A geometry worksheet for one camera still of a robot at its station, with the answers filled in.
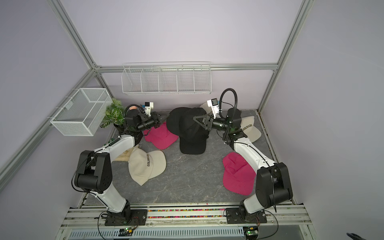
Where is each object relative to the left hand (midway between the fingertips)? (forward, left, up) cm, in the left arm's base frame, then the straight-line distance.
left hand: (170, 114), depth 82 cm
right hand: (-9, -12, +7) cm, 17 cm away
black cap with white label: (-14, -12, -2) cm, 19 cm away
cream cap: (-20, +17, -21) cm, 34 cm away
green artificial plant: (+4, +31, 0) cm, 31 cm away
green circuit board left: (-50, +24, -29) cm, 62 cm away
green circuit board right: (-54, -38, -29) cm, 72 cm away
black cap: (-3, -5, -1) cm, 6 cm away
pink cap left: (+3, +11, -25) cm, 27 cm away
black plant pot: (+1, +32, -11) cm, 34 cm away
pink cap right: (-29, -37, -23) cm, 52 cm away
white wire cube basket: (+4, +49, 0) cm, 49 cm away
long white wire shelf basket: (+31, +3, +3) cm, 32 cm away
